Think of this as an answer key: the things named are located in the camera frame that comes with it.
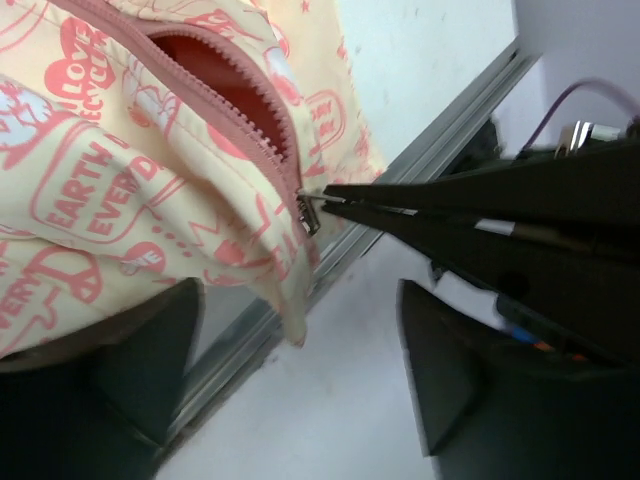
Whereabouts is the pink and cream printed jacket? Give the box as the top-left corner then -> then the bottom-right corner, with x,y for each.
1,1 -> 385,356

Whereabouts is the silver zipper slider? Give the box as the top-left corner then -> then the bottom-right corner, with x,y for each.
296,190 -> 345,237

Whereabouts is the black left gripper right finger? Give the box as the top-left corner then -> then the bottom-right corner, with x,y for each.
399,280 -> 639,479

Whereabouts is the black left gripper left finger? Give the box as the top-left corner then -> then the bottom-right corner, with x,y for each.
1,279 -> 203,479

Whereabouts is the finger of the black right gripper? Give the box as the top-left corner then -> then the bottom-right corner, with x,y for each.
323,203 -> 639,365
325,142 -> 639,225

